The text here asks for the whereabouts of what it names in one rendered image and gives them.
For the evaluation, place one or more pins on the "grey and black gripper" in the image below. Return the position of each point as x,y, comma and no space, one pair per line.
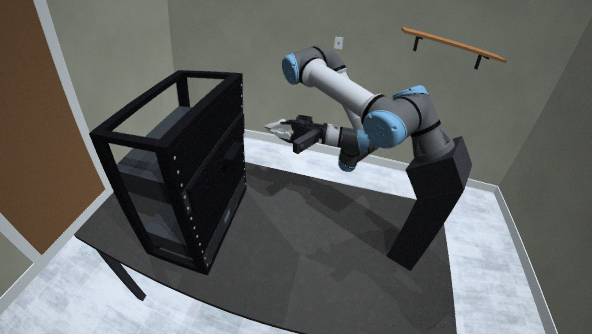
300,126

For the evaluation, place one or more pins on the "black server rack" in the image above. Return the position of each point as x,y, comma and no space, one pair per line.
183,157

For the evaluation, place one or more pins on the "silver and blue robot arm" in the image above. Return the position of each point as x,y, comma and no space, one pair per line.
410,114

